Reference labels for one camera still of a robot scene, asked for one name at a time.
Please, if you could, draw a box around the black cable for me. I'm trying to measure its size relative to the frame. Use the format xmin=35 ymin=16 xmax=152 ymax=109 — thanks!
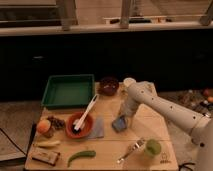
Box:
xmin=0 ymin=127 xmax=27 ymax=156

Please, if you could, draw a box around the white spatula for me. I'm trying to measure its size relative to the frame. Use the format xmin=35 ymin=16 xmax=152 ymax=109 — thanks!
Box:
xmin=73 ymin=94 xmax=99 ymax=132

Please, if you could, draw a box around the green cup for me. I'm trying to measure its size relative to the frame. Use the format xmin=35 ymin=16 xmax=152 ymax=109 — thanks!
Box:
xmin=144 ymin=139 xmax=162 ymax=157

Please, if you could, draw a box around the dark red bowl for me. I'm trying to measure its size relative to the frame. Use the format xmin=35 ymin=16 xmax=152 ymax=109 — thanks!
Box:
xmin=99 ymin=77 xmax=119 ymax=96

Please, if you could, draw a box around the green plastic tray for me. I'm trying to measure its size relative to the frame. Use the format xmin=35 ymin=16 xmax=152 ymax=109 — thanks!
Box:
xmin=42 ymin=74 xmax=95 ymax=109

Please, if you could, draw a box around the orange fruit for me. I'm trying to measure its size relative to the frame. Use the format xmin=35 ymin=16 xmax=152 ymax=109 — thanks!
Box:
xmin=36 ymin=119 xmax=51 ymax=134

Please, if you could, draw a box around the yellow banana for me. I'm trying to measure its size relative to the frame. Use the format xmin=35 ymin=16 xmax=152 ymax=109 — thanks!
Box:
xmin=34 ymin=140 xmax=61 ymax=148

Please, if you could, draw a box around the orange bowl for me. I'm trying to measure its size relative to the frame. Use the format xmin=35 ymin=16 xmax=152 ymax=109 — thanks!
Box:
xmin=65 ymin=111 xmax=95 ymax=140

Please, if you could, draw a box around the green chili pepper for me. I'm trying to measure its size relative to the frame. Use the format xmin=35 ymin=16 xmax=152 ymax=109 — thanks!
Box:
xmin=67 ymin=150 xmax=96 ymax=167

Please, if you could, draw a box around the brown wooden block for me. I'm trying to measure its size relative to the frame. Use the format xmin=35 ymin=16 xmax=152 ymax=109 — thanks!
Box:
xmin=32 ymin=149 xmax=60 ymax=166

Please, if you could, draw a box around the blue sponge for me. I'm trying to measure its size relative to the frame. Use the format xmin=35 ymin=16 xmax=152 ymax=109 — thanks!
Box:
xmin=112 ymin=117 xmax=127 ymax=132

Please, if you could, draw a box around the brown grape bunch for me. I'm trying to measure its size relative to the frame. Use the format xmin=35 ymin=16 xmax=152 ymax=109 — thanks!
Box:
xmin=48 ymin=116 xmax=65 ymax=130

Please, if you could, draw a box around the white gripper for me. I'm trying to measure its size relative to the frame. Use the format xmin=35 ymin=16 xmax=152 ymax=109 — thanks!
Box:
xmin=120 ymin=96 xmax=139 ymax=129

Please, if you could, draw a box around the grey cloth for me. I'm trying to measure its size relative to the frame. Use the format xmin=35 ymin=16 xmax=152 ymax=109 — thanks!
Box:
xmin=88 ymin=116 xmax=104 ymax=139

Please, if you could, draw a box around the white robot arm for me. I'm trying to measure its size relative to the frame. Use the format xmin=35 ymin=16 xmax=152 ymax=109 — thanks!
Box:
xmin=121 ymin=81 xmax=213 ymax=171

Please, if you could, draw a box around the white cup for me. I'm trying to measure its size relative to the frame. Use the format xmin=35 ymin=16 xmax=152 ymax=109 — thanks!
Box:
xmin=123 ymin=77 xmax=136 ymax=88

